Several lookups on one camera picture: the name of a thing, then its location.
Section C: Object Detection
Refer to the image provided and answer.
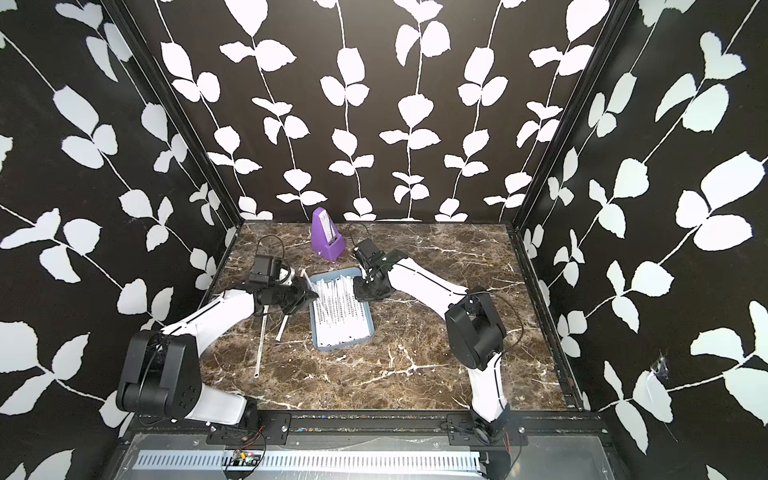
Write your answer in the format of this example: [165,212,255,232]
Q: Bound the purple metronome-like object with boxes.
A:
[311,207,346,262]

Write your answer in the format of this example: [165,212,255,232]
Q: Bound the black left corner post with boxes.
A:
[104,0,243,227]

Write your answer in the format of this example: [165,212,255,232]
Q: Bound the small green circuit board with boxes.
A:
[223,450,264,470]

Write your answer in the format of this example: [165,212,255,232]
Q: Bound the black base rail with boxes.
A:
[203,409,613,448]

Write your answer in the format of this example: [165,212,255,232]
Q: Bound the blue plastic storage box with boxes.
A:
[308,267,375,351]

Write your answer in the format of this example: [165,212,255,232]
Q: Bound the black corner frame post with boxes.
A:
[509,0,636,232]

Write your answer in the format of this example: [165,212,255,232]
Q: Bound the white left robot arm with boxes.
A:
[115,255,318,430]

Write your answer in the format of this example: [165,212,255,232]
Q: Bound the white slotted cable duct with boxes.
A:
[129,450,484,474]

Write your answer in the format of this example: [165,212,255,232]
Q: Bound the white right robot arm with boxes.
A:
[353,239,510,445]

